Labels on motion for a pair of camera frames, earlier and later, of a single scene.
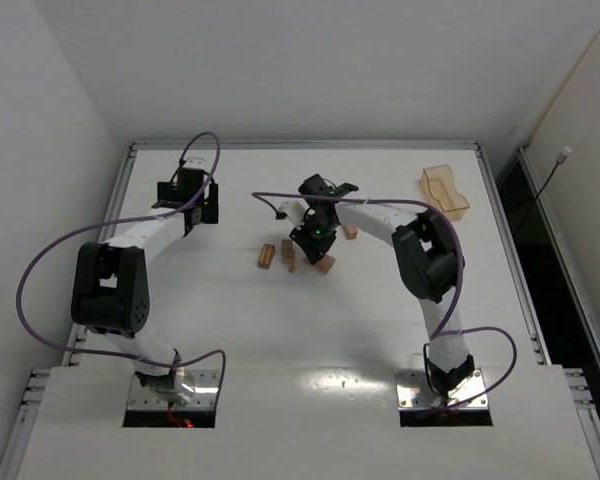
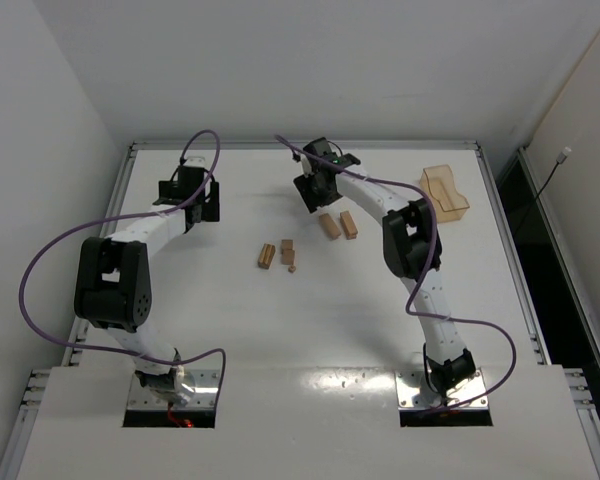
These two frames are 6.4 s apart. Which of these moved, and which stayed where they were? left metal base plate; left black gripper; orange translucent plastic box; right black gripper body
Moved: right black gripper body
Stayed: orange translucent plastic box; left metal base plate; left black gripper
